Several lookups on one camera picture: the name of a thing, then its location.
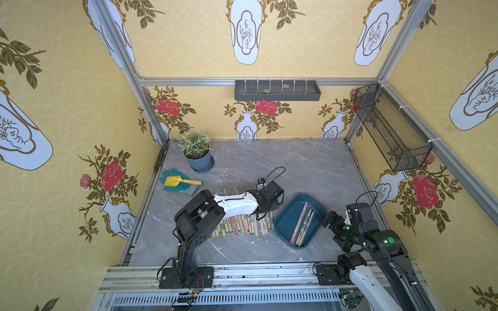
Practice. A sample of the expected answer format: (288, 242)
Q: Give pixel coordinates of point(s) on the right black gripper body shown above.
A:
(329, 221)

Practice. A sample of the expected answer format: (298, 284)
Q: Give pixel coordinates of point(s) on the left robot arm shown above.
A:
(198, 219)

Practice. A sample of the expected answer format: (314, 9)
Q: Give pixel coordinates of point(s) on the potted green plant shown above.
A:
(196, 148)

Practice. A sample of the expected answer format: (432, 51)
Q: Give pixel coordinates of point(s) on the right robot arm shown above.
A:
(391, 256)

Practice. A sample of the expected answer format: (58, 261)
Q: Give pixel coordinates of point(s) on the yellow hand trowel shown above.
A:
(174, 181)

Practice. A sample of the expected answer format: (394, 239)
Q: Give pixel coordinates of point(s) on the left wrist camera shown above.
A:
(271, 188)

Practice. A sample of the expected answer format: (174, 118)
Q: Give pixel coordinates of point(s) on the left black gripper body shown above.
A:
(268, 203)

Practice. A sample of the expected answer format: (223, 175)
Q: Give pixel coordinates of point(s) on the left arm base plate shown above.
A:
(170, 278)

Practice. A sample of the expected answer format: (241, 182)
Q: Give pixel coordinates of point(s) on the black wire mesh basket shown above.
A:
(399, 139)

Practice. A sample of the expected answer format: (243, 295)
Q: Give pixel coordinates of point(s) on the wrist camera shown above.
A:
(271, 188)
(360, 215)

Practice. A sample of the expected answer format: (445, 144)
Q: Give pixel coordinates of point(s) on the aluminium front rail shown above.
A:
(233, 284)

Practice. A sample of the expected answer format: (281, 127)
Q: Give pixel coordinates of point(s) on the red striped chopsticks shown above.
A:
(234, 225)

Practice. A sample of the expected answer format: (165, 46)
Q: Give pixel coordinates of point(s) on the grey wall shelf tray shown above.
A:
(277, 90)

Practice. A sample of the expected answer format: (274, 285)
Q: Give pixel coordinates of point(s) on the green garden glove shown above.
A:
(185, 188)

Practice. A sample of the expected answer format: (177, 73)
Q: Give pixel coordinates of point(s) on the bamboo print chopsticks in box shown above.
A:
(305, 227)

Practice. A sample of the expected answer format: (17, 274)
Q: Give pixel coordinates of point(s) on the green tip chopsticks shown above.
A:
(255, 223)

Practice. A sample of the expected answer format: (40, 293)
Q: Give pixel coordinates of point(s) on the teal plastic storage box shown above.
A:
(286, 221)

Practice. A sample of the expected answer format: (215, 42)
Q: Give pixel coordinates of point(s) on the green label chopsticks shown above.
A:
(249, 225)

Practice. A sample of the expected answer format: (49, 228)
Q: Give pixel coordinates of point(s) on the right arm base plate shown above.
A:
(331, 274)

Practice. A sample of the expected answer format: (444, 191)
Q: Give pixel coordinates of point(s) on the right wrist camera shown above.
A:
(360, 215)

